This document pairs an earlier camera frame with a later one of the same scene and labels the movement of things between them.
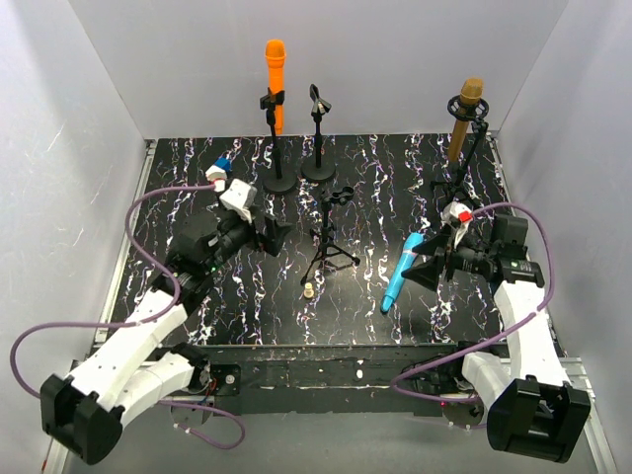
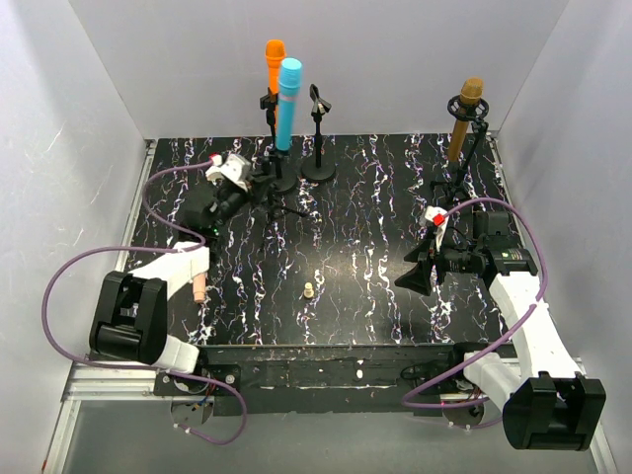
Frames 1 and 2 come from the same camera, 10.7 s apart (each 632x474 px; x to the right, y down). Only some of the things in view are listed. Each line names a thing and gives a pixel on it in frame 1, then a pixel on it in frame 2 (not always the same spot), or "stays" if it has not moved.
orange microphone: x=276 y=53 stays
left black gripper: x=262 y=230 -> x=255 y=183
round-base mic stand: x=318 y=171 stays
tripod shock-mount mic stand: x=476 y=114 stays
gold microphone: x=470 y=94 stays
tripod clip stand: x=336 y=196 -> x=271 y=206
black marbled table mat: x=355 y=204 stays
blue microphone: x=408 y=257 -> x=288 y=91
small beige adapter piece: x=308 y=291 stays
